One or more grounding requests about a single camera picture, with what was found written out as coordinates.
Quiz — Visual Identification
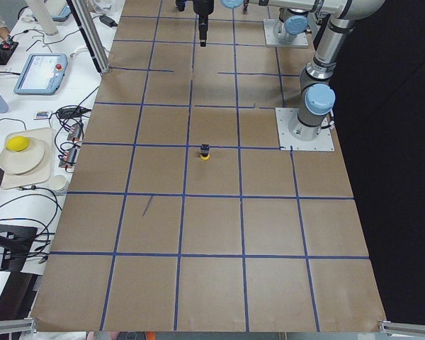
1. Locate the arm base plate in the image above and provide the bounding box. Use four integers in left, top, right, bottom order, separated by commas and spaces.
275, 108, 334, 152
263, 19, 308, 48

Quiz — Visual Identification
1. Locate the beige plate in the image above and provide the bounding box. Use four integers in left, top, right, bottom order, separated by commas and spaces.
0, 138, 45, 174

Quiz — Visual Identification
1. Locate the yellow push button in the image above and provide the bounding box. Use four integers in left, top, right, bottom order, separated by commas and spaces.
200, 144, 210, 161

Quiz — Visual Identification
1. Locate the black power adapter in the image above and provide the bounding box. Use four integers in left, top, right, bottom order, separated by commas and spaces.
98, 14, 118, 28

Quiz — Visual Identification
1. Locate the aluminium frame post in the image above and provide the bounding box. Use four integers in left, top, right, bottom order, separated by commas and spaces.
67, 0, 110, 74

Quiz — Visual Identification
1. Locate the usb hub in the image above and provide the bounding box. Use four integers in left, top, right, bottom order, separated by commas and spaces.
59, 147, 79, 169
67, 122, 84, 141

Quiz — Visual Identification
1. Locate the white paper cup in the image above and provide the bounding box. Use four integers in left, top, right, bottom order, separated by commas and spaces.
48, 175, 69, 194

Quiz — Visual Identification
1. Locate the right bottom aluminium bracket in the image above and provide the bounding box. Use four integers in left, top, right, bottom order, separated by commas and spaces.
378, 320, 425, 338

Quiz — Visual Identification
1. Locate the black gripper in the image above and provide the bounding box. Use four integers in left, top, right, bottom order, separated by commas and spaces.
193, 0, 214, 47

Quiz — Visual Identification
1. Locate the blue teach pendant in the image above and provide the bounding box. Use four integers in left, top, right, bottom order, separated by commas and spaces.
13, 53, 68, 96
45, 0, 71, 22

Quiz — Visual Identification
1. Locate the white cylinder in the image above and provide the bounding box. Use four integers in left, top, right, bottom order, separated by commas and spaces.
25, 0, 58, 36

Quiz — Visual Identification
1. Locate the lower usb hub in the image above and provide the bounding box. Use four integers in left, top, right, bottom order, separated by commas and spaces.
59, 147, 79, 169

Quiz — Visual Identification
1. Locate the black camera stand base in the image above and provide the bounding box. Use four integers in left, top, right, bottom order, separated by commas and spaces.
0, 224, 38, 272

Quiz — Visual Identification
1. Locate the left bottom aluminium bracket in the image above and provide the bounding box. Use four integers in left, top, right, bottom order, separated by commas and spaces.
0, 318, 38, 334

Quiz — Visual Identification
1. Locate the small colourful card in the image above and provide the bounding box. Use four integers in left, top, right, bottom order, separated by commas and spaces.
34, 110, 52, 120

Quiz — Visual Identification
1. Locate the aluminium bracket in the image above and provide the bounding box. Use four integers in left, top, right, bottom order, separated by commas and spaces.
0, 318, 38, 334
378, 320, 425, 338

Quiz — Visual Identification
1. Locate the yellow lemon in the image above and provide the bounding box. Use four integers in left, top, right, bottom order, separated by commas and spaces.
6, 135, 30, 152

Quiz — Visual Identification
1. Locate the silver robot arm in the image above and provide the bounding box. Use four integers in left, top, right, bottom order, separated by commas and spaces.
273, 8, 308, 43
254, 0, 384, 142

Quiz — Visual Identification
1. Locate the upper usb hub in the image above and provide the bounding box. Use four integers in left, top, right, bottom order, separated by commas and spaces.
67, 122, 84, 141

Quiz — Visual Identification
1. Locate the beige tray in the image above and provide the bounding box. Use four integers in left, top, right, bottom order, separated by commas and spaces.
0, 127, 54, 189

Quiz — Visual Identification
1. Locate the person's hand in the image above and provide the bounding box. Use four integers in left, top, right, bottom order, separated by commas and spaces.
0, 31, 10, 40

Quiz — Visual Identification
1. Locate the black controller device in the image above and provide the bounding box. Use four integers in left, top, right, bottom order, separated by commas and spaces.
0, 40, 18, 65

